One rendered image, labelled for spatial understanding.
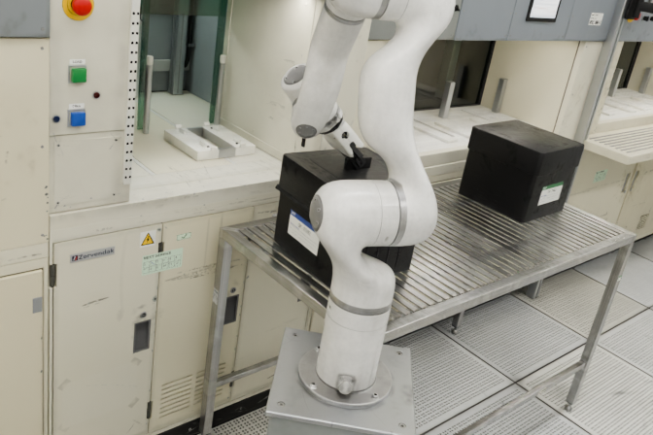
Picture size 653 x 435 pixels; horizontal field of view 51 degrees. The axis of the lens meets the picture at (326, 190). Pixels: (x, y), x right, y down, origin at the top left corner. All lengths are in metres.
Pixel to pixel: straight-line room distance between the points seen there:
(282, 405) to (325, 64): 0.69
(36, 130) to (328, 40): 0.66
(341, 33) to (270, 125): 0.81
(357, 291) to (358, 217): 0.15
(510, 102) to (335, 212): 2.23
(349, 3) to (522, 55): 2.15
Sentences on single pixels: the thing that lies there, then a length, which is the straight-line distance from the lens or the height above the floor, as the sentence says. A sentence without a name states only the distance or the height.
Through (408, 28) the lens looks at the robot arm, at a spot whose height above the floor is 1.45.
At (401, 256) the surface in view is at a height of 0.81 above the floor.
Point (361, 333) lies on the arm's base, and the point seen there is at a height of 0.91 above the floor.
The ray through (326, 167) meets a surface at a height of 1.01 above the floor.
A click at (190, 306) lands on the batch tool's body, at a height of 0.51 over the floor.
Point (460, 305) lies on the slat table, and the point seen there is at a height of 0.76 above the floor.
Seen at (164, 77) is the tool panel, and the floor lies 0.92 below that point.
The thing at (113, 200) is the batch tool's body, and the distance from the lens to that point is 1.76.
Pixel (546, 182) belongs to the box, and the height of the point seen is 0.90.
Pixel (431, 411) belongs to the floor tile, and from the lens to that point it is 2.65.
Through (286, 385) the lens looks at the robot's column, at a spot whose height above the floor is 0.76.
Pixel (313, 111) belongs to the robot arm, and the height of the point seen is 1.21.
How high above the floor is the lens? 1.61
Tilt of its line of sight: 22 degrees down
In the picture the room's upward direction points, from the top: 10 degrees clockwise
